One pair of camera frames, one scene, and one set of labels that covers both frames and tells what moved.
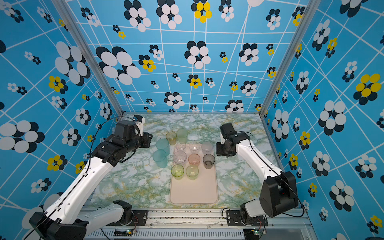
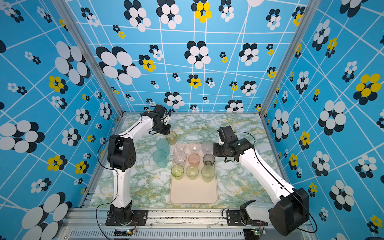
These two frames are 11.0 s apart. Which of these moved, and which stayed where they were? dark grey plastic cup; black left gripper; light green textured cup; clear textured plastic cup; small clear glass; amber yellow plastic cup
Moved: black left gripper; light green textured cup
Stayed: clear textured plastic cup; dark grey plastic cup; amber yellow plastic cup; small clear glass
